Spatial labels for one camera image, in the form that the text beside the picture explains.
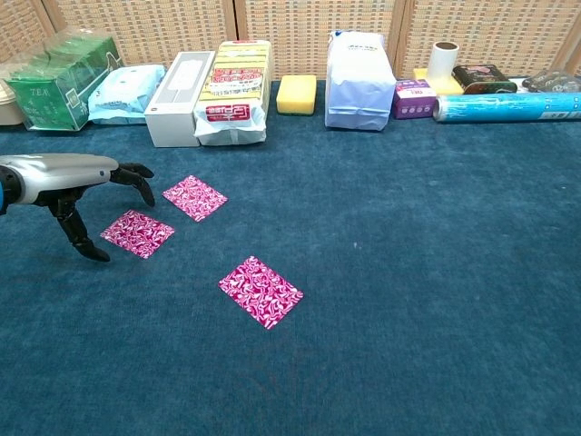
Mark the long white cardboard box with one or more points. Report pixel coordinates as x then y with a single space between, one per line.
172 122

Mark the dark green tin can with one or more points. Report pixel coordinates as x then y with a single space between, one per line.
481 77

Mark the yellow sponge multipack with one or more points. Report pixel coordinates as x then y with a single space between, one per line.
231 91

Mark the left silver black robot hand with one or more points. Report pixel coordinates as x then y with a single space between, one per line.
54 175

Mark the white paper bag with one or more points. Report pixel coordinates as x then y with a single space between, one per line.
358 91

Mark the woven bamboo folding screen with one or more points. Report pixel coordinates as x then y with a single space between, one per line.
299 36

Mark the beige lidded food container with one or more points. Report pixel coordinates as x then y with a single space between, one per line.
9 109

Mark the white roll cardboard core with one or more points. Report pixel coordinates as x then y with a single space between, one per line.
442 63

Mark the blue cling film roll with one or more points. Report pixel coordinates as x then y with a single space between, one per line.
499 108

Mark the small purple box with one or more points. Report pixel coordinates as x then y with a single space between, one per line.
410 102

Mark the clear box green tea bags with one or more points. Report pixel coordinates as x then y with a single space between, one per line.
45 100

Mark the teal felt table cover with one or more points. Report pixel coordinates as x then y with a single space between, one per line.
363 272

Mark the light blue wet wipes pack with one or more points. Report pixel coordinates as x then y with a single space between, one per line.
122 95

